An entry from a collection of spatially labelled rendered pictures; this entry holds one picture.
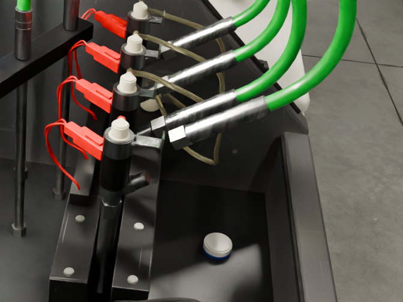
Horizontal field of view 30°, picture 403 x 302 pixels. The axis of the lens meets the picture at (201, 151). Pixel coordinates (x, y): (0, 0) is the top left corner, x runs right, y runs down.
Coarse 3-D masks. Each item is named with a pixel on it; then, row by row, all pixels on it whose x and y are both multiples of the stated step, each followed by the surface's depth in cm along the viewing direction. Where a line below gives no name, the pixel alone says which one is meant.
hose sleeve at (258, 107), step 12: (264, 96) 67; (228, 108) 68; (240, 108) 67; (252, 108) 67; (264, 108) 66; (204, 120) 68; (216, 120) 68; (228, 120) 67; (240, 120) 67; (252, 120) 68; (192, 132) 68; (204, 132) 68; (216, 132) 68
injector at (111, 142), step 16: (112, 144) 69; (128, 144) 69; (112, 160) 70; (128, 160) 70; (112, 176) 71; (128, 176) 72; (144, 176) 72; (112, 192) 72; (128, 192) 73; (112, 208) 74; (112, 224) 75; (112, 240) 77; (96, 256) 79; (112, 256) 79; (96, 272) 80; (96, 288) 81
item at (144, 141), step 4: (136, 136) 70; (140, 136) 70; (144, 136) 70; (136, 140) 70; (140, 140) 70; (144, 140) 70; (148, 140) 70; (152, 140) 70; (156, 140) 70; (160, 140) 70; (132, 144) 69; (136, 144) 69; (140, 144) 69; (144, 144) 69; (148, 144) 70; (152, 144) 70; (156, 144) 70; (160, 144) 70; (152, 148) 70; (156, 148) 70; (160, 148) 70
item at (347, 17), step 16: (352, 0) 60; (352, 16) 61; (336, 32) 62; (352, 32) 62; (336, 48) 63; (320, 64) 64; (336, 64) 64; (304, 80) 65; (320, 80) 65; (272, 96) 66; (288, 96) 66
